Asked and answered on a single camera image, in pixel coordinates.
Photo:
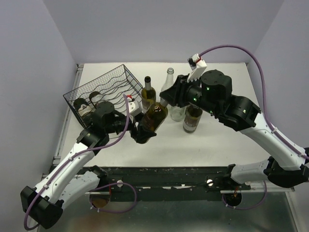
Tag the short clear glass bottle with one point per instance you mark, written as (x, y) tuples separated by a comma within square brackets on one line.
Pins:
[(177, 113)]

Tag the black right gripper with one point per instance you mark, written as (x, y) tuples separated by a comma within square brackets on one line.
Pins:
[(177, 91)]

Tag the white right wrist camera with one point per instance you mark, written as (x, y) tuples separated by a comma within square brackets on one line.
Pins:
[(198, 66)]

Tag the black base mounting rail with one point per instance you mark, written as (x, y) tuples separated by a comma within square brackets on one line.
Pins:
[(158, 184)]

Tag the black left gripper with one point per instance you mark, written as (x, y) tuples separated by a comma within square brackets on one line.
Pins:
[(142, 133)]

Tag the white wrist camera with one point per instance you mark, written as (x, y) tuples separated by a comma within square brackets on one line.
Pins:
[(133, 107), (198, 66)]

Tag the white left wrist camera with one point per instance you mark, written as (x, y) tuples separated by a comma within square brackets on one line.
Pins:
[(133, 107)]

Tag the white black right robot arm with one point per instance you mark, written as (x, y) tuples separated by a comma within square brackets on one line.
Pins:
[(212, 93)]

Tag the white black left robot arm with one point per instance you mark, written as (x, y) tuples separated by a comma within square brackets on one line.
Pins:
[(44, 203)]

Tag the green bottle white label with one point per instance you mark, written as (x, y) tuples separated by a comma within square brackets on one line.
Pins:
[(84, 110)]

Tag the green bottle brown label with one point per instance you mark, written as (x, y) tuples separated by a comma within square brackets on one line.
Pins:
[(96, 98)]

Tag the tall clear glass bottle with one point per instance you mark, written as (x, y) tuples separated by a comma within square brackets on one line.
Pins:
[(169, 79)]

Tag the black wire wine rack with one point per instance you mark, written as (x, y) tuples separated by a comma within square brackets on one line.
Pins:
[(112, 85)]

